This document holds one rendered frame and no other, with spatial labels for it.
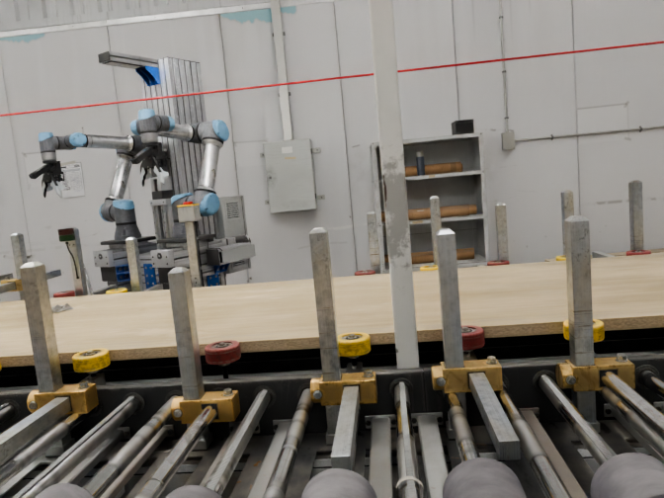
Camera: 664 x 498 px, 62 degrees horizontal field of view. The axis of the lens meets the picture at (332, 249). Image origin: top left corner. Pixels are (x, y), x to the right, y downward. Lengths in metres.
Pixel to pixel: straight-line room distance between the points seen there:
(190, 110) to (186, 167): 0.34
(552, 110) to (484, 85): 0.63
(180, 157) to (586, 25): 3.66
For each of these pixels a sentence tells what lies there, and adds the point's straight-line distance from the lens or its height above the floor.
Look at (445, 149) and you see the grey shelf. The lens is 4.99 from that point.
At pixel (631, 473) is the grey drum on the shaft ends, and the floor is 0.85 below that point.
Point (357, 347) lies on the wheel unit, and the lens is 1.22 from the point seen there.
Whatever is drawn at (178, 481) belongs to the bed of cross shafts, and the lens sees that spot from 1.29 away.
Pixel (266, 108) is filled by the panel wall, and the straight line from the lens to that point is 5.04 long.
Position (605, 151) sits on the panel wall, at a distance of 5.40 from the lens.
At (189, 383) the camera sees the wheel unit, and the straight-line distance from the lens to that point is 1.23.
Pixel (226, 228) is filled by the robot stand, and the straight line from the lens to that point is 3.41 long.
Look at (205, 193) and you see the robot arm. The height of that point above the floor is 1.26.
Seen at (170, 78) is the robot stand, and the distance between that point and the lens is 3.32.
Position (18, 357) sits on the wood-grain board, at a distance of 1.59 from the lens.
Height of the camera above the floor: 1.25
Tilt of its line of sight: 7 degrees down
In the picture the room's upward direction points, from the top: 5 degrees counter-clockwise
